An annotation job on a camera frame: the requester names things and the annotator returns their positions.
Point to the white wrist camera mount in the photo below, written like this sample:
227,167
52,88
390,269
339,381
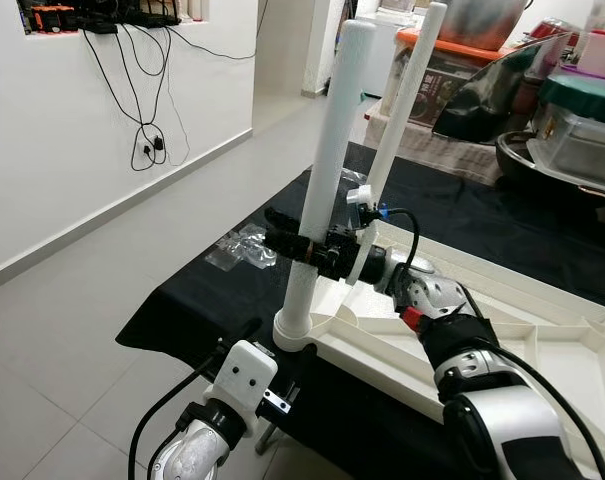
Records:
244,375
360,197

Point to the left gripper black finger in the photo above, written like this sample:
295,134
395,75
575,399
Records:
247,330

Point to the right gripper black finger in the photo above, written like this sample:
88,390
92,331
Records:
282,216
287,245

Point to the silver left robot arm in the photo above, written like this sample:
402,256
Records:
192,455

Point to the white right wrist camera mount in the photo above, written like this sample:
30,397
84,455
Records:
360,197

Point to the black wok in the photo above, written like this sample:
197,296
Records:
517,165

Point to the green pot lid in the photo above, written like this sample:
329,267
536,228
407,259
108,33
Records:
582,100

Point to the pink plastic container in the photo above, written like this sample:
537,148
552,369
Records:
600,55

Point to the orange lid storage box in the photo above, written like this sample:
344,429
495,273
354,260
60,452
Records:
422,95

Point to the white plastic table top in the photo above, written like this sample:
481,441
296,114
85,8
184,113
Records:
572,350

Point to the brown cloth covered bench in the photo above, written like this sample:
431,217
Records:
432,150

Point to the clear plastic wrapper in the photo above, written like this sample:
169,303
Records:
240,248

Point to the clear plastic container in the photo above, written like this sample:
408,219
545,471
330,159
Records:
582,150

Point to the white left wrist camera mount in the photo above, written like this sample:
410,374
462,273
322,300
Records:
244,375

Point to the black bag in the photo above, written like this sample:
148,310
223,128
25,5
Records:
492,95

